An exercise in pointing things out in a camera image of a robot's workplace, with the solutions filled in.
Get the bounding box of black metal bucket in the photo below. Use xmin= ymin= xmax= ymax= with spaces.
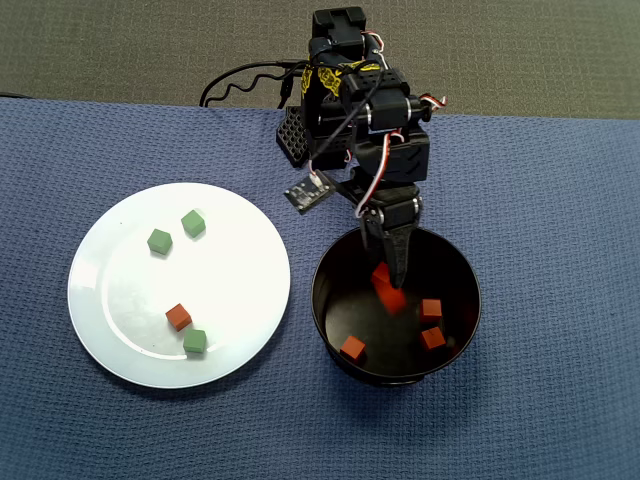
xmin=310 ymin=224 xmax=482 ymax=386

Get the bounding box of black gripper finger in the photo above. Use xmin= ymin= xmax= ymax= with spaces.
xmin=378 ymin=192 xmax=424 ymax=290
xmin=360 ymin=207 xmax=387 ymax=271

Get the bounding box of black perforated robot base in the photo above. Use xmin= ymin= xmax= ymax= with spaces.
xmin=275 ymin=105 xmax=314 ymax=169

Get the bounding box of thin black camera cable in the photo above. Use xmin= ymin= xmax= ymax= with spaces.
xmin=307 ymin=64 xmax=389 ymax=176

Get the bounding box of white round plate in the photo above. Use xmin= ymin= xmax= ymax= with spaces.
xmin=67 ymin=182 xmax=292 ymax=390

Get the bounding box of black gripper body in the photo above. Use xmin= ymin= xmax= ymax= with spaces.
xmin=349 ymin=133 xmax=431 ymax=213

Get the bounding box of small black camera circuit board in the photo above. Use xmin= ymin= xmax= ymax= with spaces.
xmin=283 ymin=173 xmax=334 ymax=215

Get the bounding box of white red servo wire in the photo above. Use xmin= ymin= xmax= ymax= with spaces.
xmin=418 ymin=92 xmax=448 ymax=115
xmin=353 ymin=128 xmax=405 ymax=219

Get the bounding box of black power cable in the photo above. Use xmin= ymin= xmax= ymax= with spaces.
xmin=204 ymin=72 xmax=301 ymax=110
xmin=198 ymin=59 xmax=314 ymax=109

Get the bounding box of blue woven tablecloth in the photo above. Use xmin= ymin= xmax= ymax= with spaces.
xmin=0 ymin=95 xmax=640 ymax=480

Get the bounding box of green cube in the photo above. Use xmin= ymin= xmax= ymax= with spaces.
xmin=180 ymin=209 xmax=208 ymax=239
xmin=146 ymin=228 xmax=174 ymax=256
xmin=182 ymin=328 xmax=208 ymax=355

